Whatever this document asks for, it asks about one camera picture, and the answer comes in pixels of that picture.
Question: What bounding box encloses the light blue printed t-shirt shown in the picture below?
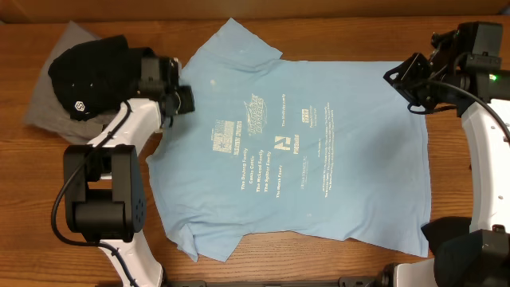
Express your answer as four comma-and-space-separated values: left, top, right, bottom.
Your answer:
147, 20, 431, 261

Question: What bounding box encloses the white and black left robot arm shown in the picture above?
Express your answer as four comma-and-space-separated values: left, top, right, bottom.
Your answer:
50, 57, 194, 286

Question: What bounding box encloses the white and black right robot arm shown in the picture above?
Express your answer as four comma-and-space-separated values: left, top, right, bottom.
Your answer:
371, 22, 509, 286

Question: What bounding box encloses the black folded garment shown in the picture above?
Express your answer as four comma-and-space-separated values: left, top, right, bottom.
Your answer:
48, 35, 155, 121

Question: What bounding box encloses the grey folded garment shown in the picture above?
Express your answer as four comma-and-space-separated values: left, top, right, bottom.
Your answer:
24, 22, 116, 144

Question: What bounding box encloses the black cloth at table edge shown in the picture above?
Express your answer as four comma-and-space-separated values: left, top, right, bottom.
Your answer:
422, 216, 472, 254

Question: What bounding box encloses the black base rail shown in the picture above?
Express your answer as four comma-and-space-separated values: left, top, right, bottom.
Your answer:
162, 277, 380, 287

